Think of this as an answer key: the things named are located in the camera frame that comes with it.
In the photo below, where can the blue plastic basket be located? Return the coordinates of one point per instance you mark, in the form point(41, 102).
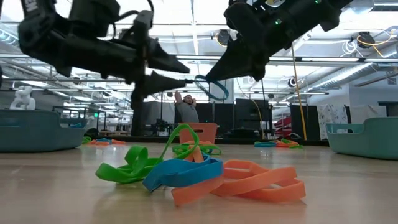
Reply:
point(31, 133)

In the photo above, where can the black metal table frame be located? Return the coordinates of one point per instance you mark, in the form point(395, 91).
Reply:
point(140, 139)

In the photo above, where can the dark grey partition panel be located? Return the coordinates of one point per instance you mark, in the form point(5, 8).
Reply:
point(138, 124)

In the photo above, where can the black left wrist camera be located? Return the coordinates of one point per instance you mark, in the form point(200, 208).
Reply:
point(143, 20)

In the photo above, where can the red rack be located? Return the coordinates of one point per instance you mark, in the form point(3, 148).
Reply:
point(283, 126)

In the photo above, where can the white column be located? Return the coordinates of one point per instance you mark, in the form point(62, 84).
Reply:
point(217, 90)

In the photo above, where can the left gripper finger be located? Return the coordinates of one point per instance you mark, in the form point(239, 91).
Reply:
point(161, 59)
point(158, 82)

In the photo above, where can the white robot figure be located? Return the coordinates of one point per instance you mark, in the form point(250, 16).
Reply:
point(23, 99)

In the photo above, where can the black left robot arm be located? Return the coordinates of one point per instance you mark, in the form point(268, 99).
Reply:
point(40, 34)

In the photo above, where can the long ceiling light rail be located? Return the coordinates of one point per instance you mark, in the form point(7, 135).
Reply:
point(329, 59)

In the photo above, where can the orange plastic basket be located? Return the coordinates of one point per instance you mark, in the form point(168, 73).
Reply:
point(205, 132)

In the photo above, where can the black partition panel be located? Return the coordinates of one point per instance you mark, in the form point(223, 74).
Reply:
point(217, 113)
point(311, 123)
point(248, 113)

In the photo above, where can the person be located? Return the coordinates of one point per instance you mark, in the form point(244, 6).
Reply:
point(186, 113)

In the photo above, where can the silver air duct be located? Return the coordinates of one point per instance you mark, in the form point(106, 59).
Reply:
point(345, 74)

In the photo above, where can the black background robot arm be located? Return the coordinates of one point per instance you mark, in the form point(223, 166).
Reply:
point(161, 127)

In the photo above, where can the small black ceiling reel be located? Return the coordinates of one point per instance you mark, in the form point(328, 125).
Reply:
point(292, 81)

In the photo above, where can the dark monitor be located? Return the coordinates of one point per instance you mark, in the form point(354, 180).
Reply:
point(390, 109)

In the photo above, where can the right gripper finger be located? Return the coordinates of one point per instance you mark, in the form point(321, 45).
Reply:
point(245, 53)
point(261, 75)

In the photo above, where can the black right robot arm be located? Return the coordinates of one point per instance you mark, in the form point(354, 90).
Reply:
point(332, 12)

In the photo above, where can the white patterned sheet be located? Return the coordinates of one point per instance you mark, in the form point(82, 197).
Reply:
point(331, 119)

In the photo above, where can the black frame stand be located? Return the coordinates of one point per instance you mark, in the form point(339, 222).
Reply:
point(161, 112)

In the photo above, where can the teal plastic basket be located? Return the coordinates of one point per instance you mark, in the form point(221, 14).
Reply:
point(367, 140)

